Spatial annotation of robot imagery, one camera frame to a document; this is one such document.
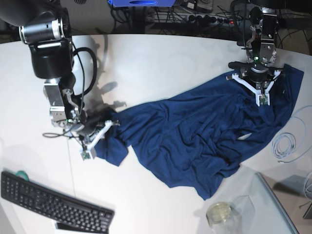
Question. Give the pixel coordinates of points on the white camera bracket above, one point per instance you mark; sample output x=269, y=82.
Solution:
x=261, y=89
x=87, y=148

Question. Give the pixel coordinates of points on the blue box with hole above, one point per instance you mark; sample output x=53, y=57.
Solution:
x=141, y=3

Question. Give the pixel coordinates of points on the clear glass jar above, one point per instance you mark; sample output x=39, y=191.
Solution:
x=234, y=217

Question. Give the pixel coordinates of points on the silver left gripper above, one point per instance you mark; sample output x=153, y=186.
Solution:
x=260, y=48

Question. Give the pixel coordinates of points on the dark blue t-shirt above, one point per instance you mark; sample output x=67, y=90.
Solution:
x=201, y=136

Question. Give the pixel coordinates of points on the black computer keyboard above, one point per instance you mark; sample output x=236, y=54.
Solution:
x=65, y=210

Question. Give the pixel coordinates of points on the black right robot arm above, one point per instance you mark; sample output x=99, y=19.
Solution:
x=45, y=27

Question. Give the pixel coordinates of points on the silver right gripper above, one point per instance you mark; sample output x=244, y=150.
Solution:
x=66, y=110

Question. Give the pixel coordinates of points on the green tape roll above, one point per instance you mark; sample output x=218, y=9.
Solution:
x=22, y=175

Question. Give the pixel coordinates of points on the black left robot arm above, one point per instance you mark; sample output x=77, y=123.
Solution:
x=238, y=9

